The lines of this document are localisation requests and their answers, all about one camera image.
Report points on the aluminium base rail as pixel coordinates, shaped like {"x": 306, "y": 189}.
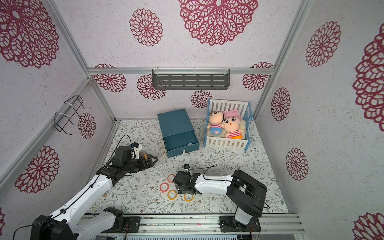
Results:
{"x": 206, "y": 224}

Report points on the red tape roll left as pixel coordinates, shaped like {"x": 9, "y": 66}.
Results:
{"x": 164, "y": 187}

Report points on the red tape roll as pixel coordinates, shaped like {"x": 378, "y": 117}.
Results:
{"x": 164, "y": 187}
{"x": 170, "y": 178}

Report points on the orange tape roll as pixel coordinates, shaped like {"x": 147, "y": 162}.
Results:
{"x": 188, "y": 197}
{"x": 172, "y": 195}

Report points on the teal drawer cabinet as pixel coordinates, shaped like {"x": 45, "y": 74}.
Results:
{"x": 175, "y": 123}

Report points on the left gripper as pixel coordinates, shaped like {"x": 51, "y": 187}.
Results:
{"x": 144, "y": 164}

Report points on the plush doll striped shirt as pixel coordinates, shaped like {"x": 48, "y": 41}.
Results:
{"x": 232, "y": 127}

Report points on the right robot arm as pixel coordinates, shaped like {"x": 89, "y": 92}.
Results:
{"x": 247, "y": 193}

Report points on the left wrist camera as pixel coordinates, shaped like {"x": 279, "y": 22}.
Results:
{"x": 127, "y": 153}

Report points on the white blue toy crib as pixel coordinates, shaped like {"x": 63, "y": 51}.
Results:
{"x": 240, "y": 110}

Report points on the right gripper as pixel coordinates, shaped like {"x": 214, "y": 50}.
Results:
{"x": 181, "y": 182}

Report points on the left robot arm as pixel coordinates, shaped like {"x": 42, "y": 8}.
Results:
{"x": 63, "y": 224}

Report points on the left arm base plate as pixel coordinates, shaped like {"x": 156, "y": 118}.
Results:
{"x": 129, "y": 224}

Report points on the red tape roll upper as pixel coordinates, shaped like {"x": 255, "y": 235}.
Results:
{"x": 170, "y": 178}

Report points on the teal top drawer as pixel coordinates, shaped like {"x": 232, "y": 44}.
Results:
{"x": 181, "y": 144}

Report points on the plush doll blue outfit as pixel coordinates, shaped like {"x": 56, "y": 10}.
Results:
{"x": 215, "y": 123}

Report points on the grey wall shelf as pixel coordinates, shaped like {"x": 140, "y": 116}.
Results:
{"x": 191, "y": 81}

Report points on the orange tape roll left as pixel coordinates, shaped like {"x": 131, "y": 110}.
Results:
{"x": 172, "y": 195}

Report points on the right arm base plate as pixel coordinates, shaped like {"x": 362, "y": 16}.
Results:
{"x": 229, "y": 224}

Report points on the black wire wall rack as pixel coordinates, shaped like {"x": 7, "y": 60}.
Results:
{"x": 62, "y": 119}

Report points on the orange tape roll right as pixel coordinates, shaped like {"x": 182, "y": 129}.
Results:
{"x": 188, "y": 197}

